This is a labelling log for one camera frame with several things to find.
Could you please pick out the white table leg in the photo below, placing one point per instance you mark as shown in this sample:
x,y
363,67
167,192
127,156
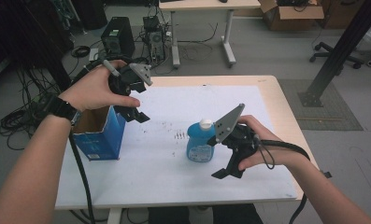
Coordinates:
x,y
114,216

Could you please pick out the grey plug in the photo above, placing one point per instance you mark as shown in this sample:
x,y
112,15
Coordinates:
x,y
111,68

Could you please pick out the black metal stand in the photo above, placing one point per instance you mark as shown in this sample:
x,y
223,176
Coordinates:
x,y
342,49

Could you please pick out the white-legged wooden desk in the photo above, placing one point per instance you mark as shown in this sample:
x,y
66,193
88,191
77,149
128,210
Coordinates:
x,y
205,4

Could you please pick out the black computer tower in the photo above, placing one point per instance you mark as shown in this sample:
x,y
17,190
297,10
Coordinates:
x,y
117,35

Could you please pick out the blue bottle with white cap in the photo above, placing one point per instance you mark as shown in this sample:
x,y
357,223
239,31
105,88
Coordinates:
x,y
200,143

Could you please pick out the black office chair base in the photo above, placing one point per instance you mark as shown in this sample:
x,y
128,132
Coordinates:
x,y
332,54

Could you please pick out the person's right hand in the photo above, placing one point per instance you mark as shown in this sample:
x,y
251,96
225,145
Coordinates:
x,y
268,149

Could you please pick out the black wristwatch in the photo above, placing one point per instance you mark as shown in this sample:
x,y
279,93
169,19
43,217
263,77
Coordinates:
x,y
63,109

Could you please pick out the open brown cardboard box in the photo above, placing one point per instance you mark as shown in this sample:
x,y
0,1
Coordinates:
x,y
292,15

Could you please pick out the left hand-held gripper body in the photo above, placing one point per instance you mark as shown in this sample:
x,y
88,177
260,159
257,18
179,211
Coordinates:
x,y
128,77

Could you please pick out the white paper sheet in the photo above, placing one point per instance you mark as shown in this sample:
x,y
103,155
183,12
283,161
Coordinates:
x,y
174,180

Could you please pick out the open computer tower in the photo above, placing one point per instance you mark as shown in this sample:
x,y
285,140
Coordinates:
x,y
154,39

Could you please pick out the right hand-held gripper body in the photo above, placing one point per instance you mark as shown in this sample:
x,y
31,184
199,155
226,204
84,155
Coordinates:
x,y
240,140

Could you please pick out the grey floor mat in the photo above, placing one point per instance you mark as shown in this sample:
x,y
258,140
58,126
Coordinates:
x,y
329,115

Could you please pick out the person's left hand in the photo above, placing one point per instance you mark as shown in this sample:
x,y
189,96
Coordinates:
x,y
91,90

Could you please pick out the black curtain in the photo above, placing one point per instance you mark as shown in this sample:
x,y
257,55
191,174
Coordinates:
x,y
24,31

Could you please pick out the blue cardboard box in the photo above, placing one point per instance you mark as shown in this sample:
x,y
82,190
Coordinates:
x,y
107,137

